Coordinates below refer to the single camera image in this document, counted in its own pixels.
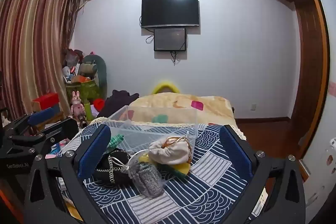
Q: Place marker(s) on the large wall television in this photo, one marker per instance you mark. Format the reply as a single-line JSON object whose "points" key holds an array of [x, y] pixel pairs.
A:
{"points": [[169, 11]]}

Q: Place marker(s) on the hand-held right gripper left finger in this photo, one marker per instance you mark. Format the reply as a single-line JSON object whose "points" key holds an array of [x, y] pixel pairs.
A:
{"points": [[94, 153]]}

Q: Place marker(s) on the yellow plush cushion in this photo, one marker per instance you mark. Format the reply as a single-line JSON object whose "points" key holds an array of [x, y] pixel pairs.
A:
{"points": [[166, 86]]}

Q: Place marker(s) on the clear plastic storage box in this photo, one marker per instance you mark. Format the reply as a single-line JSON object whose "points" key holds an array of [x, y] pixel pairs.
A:
{"points": [[157, 132]]}

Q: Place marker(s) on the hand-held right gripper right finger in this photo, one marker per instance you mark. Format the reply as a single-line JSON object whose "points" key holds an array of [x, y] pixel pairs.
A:
{"points": [[236, 153]]}

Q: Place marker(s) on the sheer bag with grey scrubbers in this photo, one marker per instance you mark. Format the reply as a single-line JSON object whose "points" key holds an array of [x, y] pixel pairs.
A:
{"points": [[149, 179]]}

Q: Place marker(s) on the red box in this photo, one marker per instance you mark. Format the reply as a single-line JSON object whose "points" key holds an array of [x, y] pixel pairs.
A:
{"points": [[46, 101]]}

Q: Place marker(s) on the wall socket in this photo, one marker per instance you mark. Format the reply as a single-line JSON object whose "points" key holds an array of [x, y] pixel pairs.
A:
{"points": [[253, 107]]}

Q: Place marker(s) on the red soft item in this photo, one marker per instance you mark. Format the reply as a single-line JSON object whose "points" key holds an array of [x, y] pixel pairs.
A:
{"points": [[99, 104]]}

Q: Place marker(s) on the black clothing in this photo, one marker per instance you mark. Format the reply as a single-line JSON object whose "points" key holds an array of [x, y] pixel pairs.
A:
{"points": [[118, 102]]}

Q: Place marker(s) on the brown wooden wardrobe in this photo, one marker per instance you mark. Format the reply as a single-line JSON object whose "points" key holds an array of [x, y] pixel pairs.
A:
{"points": [[309, 56]]}

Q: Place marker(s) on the striped brown curtain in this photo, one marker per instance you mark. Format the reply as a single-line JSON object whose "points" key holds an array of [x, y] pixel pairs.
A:
{"points": [[34, 43]]}

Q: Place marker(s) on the yellow green sponge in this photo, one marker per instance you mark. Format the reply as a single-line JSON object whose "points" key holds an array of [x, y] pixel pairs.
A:
{"points": [[182, 169]]}

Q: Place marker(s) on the pink rabbit figurine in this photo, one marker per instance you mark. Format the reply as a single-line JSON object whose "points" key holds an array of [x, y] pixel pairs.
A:
{"points": [[78, 108]]}

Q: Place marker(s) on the pile of toys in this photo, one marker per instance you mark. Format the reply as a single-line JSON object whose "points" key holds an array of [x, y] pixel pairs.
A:
{"points": [[72, 66]]}

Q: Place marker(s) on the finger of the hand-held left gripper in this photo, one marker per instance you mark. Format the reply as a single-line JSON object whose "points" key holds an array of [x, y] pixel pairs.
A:
{"points": [[60, 130], [39, 115]]}

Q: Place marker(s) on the blue white patterned cloth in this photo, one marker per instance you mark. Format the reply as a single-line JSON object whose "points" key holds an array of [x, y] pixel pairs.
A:
{"points": [[210, 187]]}

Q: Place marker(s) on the green knitted pouch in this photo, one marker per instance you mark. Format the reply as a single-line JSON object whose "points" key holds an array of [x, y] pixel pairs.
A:
{"points": [[116, 140]]}

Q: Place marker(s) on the green bottle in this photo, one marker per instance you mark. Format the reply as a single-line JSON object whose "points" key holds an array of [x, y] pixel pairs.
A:
{"points": [[88, 110]]}

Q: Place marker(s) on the long green plush toy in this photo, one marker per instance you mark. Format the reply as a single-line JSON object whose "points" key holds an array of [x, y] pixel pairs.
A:
{"points": [[101, 71]]}

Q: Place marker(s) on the yellow printed blanket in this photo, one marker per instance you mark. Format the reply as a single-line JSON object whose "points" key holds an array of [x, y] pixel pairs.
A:
{"points": [[168, 104]]}

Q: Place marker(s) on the small wall monitor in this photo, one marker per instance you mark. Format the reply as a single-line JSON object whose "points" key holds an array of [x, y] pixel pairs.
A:
{"points": [[170, 39]]}

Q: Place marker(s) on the white door with stickers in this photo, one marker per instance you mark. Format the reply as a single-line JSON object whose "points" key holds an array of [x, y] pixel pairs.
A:
{"points": [[321, 108]]}

